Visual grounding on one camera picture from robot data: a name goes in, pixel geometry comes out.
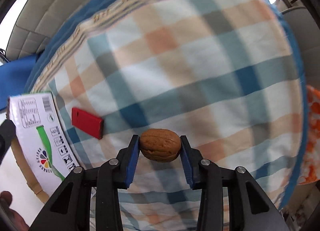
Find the blue foam mat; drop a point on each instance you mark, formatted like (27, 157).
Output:
(15, 76)

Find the plaid tablecloth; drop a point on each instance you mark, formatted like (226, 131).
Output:
(200, 58)

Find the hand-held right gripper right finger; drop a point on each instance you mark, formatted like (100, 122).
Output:
(187, 163)

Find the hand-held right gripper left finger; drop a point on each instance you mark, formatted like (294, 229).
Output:
(132, 163)

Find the orange and white bag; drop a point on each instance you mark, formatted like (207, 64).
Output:
(313, 121)

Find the red flat case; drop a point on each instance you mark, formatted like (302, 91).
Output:
(86, 122)

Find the person's left hand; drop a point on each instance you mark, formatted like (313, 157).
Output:
(10, 213)

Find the brown walnut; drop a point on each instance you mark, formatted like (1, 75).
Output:
(160, 144)

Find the cardboard box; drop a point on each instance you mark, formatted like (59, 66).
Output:
(32, 121)

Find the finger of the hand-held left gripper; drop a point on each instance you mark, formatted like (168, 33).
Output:
(6, 136)

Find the white padded chair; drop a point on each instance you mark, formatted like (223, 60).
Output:
(50, 21)

